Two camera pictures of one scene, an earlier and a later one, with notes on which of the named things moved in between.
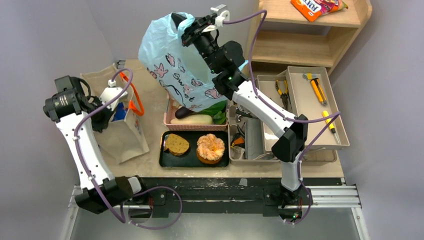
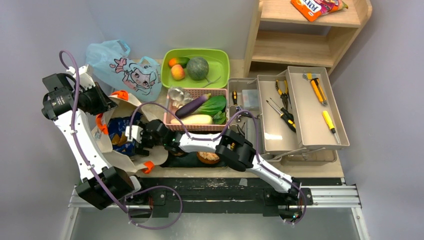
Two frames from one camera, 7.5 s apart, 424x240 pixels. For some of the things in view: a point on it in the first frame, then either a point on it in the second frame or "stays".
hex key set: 309,76 stays
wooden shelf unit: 288,39 stays
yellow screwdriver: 331,126 stays
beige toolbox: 307,91 stays
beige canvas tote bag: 122,138 → 117,105
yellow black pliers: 284,96 stays
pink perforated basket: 170,114 stays
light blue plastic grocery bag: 181,72 → 141,79
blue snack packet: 121,112 → 117,127
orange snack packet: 312,9 stays
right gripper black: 193,32 → 144,138
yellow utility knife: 318,90 stays
